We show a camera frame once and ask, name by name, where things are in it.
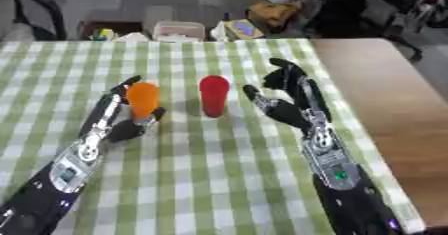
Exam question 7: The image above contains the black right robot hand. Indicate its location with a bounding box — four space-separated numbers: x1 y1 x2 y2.
241 57 335 137

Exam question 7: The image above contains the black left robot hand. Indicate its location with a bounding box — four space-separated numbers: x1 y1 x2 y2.
78 74 168 144

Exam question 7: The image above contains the orange plastic cup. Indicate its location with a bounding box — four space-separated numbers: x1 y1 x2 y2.
124 82 163 121

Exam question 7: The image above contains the red plastic cup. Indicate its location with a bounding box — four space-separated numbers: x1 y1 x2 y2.
197 74 233 119

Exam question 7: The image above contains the colourful picture book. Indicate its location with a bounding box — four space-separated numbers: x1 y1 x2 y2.
222 18 266 41

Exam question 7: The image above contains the tan bag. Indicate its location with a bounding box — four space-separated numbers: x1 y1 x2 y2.
246 1 305 30

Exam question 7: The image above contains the dark brown box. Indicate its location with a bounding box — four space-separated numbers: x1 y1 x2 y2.
77 20 146 41

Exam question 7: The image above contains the clear plastic storage box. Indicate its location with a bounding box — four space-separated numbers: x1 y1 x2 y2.
150 20 209 42

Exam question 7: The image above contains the black office chair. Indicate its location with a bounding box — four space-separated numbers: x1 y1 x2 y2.
306 0 426 63

